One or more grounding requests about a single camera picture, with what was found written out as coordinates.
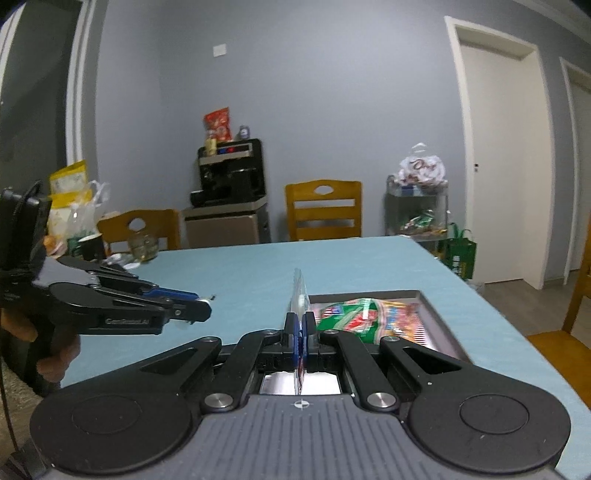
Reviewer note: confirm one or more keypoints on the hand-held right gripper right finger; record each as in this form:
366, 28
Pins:
310, 344

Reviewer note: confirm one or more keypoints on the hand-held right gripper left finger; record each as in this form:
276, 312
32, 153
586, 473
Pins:
291, 344

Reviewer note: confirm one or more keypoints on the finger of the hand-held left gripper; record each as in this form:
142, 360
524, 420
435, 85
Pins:
171, 292
189, 310

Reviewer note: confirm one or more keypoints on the grey cardboard box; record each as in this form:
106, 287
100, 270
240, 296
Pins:
444, 330

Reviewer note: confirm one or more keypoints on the person's left hand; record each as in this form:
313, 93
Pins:
62, 362

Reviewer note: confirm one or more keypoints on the green snack bag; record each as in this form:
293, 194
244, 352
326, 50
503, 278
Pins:
351, 318

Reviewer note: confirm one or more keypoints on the glass ashtray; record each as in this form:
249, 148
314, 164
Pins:
144, 249

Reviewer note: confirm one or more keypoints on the teal tablecloth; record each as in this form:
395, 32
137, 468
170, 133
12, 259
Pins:
231, 277

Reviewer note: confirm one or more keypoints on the wooden chair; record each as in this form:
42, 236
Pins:
161, 226
323, 212
558, 346

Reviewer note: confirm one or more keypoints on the dark green cup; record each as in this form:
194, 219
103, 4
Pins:
92, 249

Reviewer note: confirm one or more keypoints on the red orange snack packet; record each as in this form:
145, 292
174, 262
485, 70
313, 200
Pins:
404, 321

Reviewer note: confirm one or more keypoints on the black beige water dispenser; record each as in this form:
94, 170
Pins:
231, 184

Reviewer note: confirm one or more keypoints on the yellow bag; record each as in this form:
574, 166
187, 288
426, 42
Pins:
69, 177

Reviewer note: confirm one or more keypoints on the yellow bottle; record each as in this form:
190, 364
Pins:
211, 146

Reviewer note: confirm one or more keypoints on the green wrapped candies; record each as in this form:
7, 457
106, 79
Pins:
422, 222

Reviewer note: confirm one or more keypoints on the green shopping bag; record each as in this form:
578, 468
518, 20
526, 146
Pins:
459, 254

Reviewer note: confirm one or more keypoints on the red snack bag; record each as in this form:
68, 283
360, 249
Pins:
218, 123

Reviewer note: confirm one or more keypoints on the small grey jar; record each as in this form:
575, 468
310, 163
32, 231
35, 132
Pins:
244, 133

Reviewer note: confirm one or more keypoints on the glass shelf cart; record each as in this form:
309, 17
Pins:
418, 203

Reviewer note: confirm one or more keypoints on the white plastic bag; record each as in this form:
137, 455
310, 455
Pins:
422, 168

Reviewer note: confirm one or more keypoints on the white door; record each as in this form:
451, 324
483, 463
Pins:
503, 161
579, 184

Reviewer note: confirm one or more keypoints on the white wall switch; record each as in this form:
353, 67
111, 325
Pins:
219, 50

